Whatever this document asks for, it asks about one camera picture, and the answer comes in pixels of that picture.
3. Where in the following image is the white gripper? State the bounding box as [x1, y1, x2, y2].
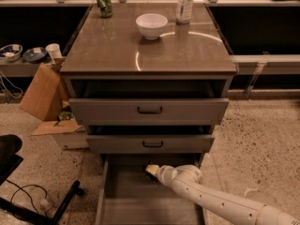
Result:
[145, 164, 178, 186]

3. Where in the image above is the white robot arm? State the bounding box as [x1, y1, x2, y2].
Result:
[146, 164, 300, 225]

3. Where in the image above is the grey bottom drawer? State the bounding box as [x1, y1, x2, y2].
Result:
[95, 154, 205, 225]

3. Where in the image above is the grey drawer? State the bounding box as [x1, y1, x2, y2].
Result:
[86, 135, 215, 154]
[69, 98, 229, 126]
[95, 154, 205, 225]

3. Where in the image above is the grey middle drawer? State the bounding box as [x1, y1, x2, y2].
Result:
[86, 135, 215, 154]

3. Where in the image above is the grey top drawer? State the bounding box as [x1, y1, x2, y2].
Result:
[69, 98, 229, 126]

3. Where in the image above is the grey drawer cabinet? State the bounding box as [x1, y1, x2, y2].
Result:
[59, 2, 238, 161]

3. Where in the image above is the white cardboard box open flap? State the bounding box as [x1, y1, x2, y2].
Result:
[32, 120, 89, 149]

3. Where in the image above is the green snack bag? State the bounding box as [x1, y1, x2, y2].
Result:
[58, 111, 75, 121]

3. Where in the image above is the brown cardboard box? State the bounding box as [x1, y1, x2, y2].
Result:
[20, 63, 69, 121]

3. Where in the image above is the grey low shelf right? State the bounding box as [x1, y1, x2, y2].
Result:
[231, 54, 300, 75]

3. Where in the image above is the grey low shelf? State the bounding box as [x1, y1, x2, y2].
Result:
[0, 57, 66, 78]
[231, 54, 300, 75]

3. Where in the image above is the black chair base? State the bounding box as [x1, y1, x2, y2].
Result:
[0, 134, 85, 225]

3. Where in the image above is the white ceramic bowl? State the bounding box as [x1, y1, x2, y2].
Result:
[136, 13, 168, 40]

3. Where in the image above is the white paper cup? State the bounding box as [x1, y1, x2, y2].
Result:
[46, 43, 62, 59]

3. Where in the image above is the blue patterned plate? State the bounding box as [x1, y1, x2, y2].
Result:
[22, 47, 48, 63]

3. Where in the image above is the grey low shelf left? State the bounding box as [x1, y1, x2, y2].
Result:
[0, 57, 66, 78]

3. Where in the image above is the clear plastic water bottle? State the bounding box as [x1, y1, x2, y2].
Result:
[176, 0, 193, 24]

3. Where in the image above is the green soda can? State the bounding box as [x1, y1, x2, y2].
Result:
[97, 0, 113, 18]

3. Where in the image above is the blue patterned bowl left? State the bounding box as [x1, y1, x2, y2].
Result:
[0, 44, 23, 62]

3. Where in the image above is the black cable on floor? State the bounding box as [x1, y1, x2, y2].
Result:
[6, 179, 51, 214]

